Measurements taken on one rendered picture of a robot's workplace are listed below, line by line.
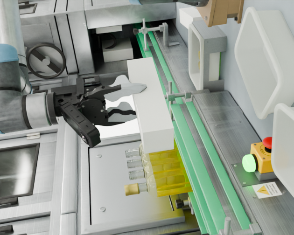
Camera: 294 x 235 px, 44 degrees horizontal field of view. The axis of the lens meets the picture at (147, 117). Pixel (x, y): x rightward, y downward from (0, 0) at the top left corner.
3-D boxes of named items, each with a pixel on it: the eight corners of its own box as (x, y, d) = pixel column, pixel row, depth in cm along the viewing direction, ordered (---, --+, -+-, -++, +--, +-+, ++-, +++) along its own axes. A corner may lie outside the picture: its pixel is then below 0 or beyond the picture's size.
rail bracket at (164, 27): (177, 44, 190) (135, 49, 188) (176, 12, 181) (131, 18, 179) (179, 47, 186) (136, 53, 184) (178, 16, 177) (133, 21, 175)
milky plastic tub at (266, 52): (294, 119, 87) (258, 124, 86) (263, 47, 98) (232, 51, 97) (325, 75, 72) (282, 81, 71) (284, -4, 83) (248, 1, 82)
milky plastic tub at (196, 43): (209, 71, 149) (188, 74, 148) (210, 18, 136) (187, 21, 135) (222, 93, 135) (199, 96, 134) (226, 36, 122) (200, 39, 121)
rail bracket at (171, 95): (189, 115, 136) (156, 120, 135) (188, 76, 127) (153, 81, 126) (191, 120, 134) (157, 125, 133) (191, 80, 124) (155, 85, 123)
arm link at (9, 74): (-10, 61, 88) (-6, 105, 86) (-25, 42, 77) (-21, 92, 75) (24, 57, 89) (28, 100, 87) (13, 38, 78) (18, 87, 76)
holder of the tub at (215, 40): (210, 83, 152) (191, 85, 151) (212, 18, 136) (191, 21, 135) (223, 105, 138) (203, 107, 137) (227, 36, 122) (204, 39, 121)
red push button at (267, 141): (258, 147, 92) (260, 136, 90) (273, 144, 92) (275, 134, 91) (265, 157, 89) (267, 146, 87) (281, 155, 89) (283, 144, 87)
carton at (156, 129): (151, 57, 86) (127, 60, 86) (173, 127, 69) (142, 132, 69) (153, 77, 90) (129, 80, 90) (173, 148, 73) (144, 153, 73)
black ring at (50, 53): (69, 72, 209) (32, 78, 208) (62, 38, 197) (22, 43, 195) (69, 76, 205) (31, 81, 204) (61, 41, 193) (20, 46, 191)
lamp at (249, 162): (250, 162, 95) (239, 164, 95) (252, 149, 93) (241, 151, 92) (257, 175, 92) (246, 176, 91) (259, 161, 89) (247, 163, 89)
